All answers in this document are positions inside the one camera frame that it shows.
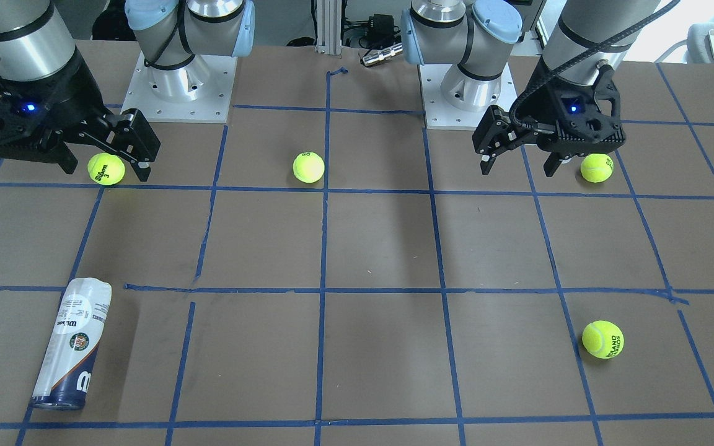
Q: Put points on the middle back tennis ball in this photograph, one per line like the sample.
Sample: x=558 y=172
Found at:
x=308 y=167

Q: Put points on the aluminium frame post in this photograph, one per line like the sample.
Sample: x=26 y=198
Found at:
x=328 y=26

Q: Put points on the white tennis ball can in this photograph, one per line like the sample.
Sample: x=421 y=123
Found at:
x=64 y=377

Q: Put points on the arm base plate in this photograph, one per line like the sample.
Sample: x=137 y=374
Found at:
x=454 y=101
x=200 y=92

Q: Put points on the tennis ball near base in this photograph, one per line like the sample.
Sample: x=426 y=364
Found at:
x=596 y=168

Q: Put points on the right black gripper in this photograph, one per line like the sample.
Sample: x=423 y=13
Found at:
x=70 y=83

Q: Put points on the front Roland Garros tennis ball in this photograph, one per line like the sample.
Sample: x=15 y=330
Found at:
x=603 y=339

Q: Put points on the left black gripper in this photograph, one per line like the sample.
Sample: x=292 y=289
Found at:
x=539 y=99

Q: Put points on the silver metal connector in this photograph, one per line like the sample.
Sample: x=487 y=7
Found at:
x=374 y=57

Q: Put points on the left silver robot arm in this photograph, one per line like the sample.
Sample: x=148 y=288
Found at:
x=478 y=39

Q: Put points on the tennis ball near can side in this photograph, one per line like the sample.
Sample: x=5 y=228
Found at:
x=106 y=169

